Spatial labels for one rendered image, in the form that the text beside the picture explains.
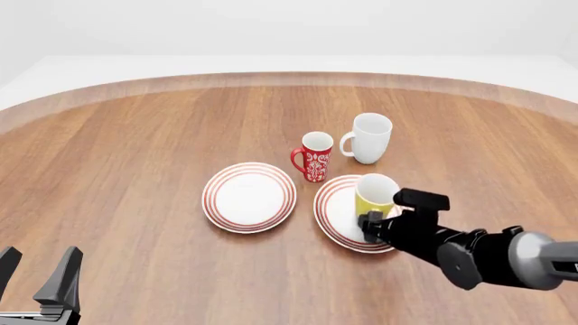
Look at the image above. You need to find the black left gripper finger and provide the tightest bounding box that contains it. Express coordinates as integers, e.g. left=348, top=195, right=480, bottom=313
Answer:
left=0, top=246, right=23, bottom=298
left=33, top=246, right=85, bottom=313

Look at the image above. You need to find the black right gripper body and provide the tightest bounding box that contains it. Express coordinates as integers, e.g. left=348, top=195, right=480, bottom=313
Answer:
left=358, top=209, right=395, bottom=245

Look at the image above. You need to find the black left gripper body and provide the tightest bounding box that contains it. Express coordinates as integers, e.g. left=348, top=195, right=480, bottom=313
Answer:
left=0, top=303, right=83, bottom=325

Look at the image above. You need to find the yellow and white mug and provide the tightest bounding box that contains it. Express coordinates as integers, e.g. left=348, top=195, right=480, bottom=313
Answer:
left=353, top=172, right=402, bottom=222

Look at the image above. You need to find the white plate with red rings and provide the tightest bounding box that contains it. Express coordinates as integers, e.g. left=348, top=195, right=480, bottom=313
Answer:
left=200, top=162, right=298, bottom=235
left=312, top=173, right=404, bottom=255

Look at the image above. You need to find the red patterned mug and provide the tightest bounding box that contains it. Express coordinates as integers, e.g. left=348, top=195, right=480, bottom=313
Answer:
left=290, top=130, right=335, bottom=184

